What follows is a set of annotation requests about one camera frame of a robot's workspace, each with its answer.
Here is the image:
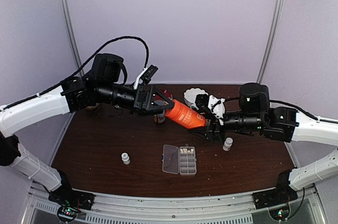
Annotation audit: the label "red patterned plate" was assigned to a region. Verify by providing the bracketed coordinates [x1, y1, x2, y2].
[161, 89, 173, 100]

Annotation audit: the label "front aluminium rail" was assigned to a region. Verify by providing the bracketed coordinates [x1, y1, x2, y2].
[21, 179, 328, 224]

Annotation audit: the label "left aluminium frame post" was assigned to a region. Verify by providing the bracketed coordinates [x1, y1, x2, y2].
[54, 0, 89, 69]

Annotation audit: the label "right aluminium frame post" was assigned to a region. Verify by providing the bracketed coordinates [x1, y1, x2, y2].
[256, 0, 285, 83]

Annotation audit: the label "small white bottle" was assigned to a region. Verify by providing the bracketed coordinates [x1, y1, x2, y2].
[121, 152, 130, 165]
[222, 137, 233, 152]

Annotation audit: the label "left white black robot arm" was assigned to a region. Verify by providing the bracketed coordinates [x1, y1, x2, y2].
[1, 53, 174, 205]

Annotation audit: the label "clear plastic pill organizer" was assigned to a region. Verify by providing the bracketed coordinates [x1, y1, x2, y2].
[162, 144, 197, 176]

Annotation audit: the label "white scalloped bowl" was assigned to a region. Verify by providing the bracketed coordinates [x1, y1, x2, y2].
[183, 88, 208, 108]

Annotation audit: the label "small white bottle left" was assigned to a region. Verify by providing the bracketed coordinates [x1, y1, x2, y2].
[121, 152, 130, 165]

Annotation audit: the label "grey lid pill bottle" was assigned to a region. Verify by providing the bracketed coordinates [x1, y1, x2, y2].
[154, 100, 165, 124]

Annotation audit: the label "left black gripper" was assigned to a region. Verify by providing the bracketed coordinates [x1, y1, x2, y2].
[97, 80, 175, 117]

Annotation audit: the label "orange pill bottle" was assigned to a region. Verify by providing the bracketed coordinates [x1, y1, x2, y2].
[165, 99, 206, 129]

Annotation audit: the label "aluminium frame post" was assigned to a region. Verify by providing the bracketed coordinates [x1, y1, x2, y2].
[256, 0, 285, 83]
[54, 0, 89, 69]

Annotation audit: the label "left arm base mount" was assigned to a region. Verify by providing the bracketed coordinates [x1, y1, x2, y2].
[48, 190, 95, 210]

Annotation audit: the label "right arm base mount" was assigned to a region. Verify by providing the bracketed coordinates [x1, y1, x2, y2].
[252, 188, 298, 209]

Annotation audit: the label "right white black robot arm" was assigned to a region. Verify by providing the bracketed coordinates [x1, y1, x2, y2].
[184, 82, 337, 146]

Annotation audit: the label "white pills in organizer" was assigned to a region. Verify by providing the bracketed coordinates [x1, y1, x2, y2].
[180, 148, 194, 154]

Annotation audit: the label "small white bowl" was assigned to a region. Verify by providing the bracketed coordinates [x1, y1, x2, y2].
[85, 103, 100, 111]

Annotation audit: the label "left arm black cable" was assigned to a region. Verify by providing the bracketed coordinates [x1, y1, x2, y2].
[0, 36, 150, 111]

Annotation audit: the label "small white bottle right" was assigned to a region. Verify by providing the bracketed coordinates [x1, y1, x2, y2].
[222, 137, 233, 152]

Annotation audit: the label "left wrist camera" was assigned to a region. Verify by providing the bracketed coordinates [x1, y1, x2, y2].
[133, 65, 158, 90]

